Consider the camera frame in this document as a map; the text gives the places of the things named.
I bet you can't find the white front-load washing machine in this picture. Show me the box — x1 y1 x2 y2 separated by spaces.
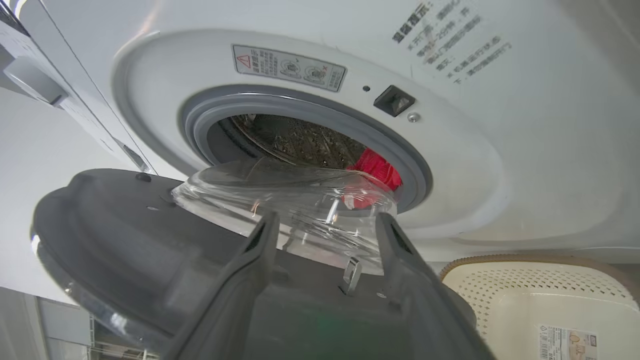
0 0 640 266

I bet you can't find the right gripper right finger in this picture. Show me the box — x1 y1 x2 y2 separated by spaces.
375 213 496 360

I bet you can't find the red fleece garment white trim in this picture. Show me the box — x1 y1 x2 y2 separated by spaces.
344 148 404 211

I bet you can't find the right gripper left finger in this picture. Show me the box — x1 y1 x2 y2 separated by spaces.
162 211 281 360

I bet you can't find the white perforated basket brown rim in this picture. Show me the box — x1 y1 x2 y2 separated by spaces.
440 254 640 360

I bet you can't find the dark round washer door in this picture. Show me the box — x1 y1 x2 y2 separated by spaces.
31 157 478 360

